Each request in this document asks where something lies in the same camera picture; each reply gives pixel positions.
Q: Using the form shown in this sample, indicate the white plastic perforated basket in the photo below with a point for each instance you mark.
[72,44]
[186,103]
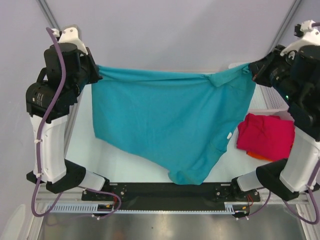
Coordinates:
[267,97]

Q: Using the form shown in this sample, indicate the aluminium corner post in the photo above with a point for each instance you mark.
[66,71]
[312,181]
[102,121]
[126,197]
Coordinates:
[48,14]
[295,6]

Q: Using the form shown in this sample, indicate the folded orange t shirt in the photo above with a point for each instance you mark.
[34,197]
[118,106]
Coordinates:
[256,156]

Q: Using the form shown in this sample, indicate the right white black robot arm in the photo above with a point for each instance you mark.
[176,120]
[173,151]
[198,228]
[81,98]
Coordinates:
[295,75]

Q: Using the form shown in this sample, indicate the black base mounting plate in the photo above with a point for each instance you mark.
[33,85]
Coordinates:
[207,194]

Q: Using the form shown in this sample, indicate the right aluminium corner post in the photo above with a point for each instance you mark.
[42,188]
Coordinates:
[295,6]

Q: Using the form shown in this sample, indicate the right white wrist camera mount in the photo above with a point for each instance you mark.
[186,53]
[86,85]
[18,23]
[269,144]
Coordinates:
[307,32]

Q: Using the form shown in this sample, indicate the teal t shirt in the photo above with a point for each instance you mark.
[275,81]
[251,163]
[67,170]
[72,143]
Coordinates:
[181,121]

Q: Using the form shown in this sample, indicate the folded red t shirt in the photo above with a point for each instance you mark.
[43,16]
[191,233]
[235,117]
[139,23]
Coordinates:
[266,135]

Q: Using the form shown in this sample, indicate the left aluminium corner post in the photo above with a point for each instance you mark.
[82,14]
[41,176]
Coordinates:
[48,14]

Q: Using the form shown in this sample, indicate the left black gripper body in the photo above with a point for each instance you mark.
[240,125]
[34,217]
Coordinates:
[81,78]

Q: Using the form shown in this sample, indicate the white slotted cable duct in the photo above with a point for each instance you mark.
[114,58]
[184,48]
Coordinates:
[106,208]

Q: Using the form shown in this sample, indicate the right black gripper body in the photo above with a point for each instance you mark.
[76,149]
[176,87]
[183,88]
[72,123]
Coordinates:
[279,73]

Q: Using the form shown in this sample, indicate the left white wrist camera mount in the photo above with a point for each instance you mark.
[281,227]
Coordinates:
[70,34]

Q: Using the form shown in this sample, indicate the aluminium frame rail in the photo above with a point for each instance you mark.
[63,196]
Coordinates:
[74,195]

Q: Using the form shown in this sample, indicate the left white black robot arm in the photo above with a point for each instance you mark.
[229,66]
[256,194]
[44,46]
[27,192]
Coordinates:
[48,105]

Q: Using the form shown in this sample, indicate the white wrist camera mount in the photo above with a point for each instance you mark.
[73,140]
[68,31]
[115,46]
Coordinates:
[307,32]
[70,34]

